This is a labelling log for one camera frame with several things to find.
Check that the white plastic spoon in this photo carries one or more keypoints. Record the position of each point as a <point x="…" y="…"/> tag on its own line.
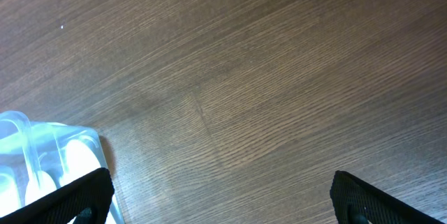
<point x="9" y="196"/>
<point x="38" y="185"/>
<point x="80" y="160"/>

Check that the left clear plastic container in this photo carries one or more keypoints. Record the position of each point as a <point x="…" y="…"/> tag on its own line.
<point x="16" y="138"/>

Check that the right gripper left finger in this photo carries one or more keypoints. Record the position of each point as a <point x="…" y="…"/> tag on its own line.
<point x="86" y="200"/>

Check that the clear plastic container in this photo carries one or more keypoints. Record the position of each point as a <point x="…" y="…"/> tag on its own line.
<point x="65" y="153"/>
<point x="16" y="138"/>

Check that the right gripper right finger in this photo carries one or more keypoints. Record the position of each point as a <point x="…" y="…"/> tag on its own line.
<point x="358" y="202"/>

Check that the right clear plastic container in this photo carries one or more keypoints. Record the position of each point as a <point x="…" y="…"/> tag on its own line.
<point x="65" y="153"/>

